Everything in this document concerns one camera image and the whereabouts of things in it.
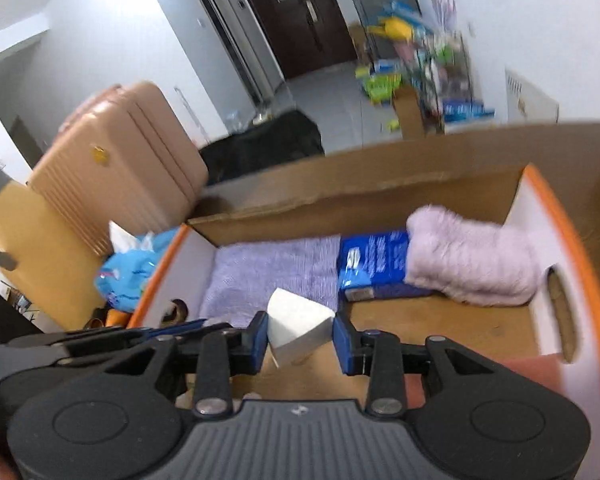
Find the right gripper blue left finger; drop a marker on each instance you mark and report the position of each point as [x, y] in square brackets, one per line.
[257, 341]

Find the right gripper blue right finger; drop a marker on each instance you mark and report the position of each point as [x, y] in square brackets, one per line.
[346, 343]

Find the white sponge block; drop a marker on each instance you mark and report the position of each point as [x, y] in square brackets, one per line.
[297, 326]

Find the lilac knit pouch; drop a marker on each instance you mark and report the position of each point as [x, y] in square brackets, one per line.
[245, 275]

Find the blue small tissue packet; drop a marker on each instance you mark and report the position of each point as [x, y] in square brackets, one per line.
[373, 267]

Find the lilac fluffy headband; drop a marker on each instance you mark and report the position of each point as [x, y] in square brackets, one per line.
[470, 261]

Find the pink layered sponge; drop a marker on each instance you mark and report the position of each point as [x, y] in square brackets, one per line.
[545, 370]

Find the yellow thermos jug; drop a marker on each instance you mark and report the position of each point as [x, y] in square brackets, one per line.
[45, 260]

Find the blue tissue pack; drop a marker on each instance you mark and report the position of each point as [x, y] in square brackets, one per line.
[124, 276]

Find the pink ribbed suitcase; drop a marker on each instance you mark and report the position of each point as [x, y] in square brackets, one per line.
[122, 157]

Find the small brown cardboard box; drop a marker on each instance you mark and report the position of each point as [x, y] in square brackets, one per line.
[405, 103]

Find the green basket on floor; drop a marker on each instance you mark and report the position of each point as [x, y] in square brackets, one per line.
[379, 88]

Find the red orange cardboard box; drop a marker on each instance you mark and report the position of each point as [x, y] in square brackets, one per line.
[559, 324]

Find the yellow watering can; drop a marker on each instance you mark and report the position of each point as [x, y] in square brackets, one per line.
[392, 28]

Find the dark brown entrance door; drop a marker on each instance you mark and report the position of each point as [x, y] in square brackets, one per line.
[304, 35]

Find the wire storage rack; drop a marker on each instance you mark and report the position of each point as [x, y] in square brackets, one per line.
[442, 73]

